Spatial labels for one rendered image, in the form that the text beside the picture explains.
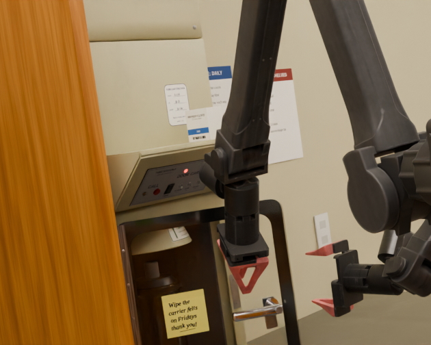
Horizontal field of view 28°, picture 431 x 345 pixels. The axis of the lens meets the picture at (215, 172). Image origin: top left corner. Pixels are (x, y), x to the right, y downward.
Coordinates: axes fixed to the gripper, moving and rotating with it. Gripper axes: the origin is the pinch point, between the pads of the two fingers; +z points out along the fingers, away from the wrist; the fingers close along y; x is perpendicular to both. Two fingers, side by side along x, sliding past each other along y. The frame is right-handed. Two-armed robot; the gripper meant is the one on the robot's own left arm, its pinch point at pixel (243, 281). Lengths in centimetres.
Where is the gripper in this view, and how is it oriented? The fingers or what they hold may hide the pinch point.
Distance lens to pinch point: 148.3
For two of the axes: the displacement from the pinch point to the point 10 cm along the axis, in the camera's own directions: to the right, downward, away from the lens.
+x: 9.7, -1.3, 2.0
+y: 2.4, 4.4, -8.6
